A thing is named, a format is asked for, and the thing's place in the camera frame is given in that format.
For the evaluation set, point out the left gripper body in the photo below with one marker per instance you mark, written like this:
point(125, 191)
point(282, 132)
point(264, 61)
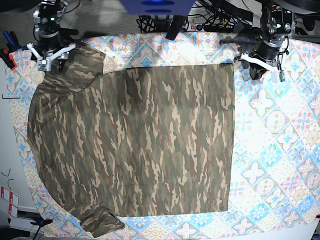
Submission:
point(267, 50)

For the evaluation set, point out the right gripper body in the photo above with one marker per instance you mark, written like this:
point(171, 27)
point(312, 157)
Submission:
point(49, 41)

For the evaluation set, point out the camouflage T-shirt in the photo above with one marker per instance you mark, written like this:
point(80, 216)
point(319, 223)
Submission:
point(137, 142)

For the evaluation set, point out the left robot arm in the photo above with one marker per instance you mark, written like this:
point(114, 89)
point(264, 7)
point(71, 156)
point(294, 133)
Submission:
point(279, 20)

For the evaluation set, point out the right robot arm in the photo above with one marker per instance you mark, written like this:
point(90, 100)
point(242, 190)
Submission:
point(47, 19)

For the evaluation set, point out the black allen key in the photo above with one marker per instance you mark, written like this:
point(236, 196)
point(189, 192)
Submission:
point(9, 97)

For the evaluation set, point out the patterned tile tablecloth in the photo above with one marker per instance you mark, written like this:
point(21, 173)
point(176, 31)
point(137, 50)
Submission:
point(275, 180)

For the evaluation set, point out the red white label tag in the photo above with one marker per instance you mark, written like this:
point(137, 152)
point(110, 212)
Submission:
point(9, 202)

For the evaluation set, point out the black orange clamp bottom left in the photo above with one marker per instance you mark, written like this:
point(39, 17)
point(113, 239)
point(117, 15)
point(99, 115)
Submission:
point(40, 222)

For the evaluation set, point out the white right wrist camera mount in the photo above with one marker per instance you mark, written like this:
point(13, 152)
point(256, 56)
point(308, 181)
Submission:
point(44, 63)

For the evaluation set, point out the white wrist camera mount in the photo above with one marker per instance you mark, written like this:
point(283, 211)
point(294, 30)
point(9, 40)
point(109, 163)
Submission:
point(44, 63)
point(277, 76)

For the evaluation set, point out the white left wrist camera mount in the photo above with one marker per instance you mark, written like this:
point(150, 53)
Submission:
point(277, 76)

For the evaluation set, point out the blue handled clamp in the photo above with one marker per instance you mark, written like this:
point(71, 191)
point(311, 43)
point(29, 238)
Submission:
point(12, 40)

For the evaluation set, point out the power strip with red switch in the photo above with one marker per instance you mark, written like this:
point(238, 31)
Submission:
point(197, 27)

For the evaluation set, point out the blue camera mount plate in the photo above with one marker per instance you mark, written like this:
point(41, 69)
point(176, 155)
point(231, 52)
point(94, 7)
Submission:
point(158, 7)

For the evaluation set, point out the black post under mount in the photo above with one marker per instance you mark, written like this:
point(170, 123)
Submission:
point(176, 24)

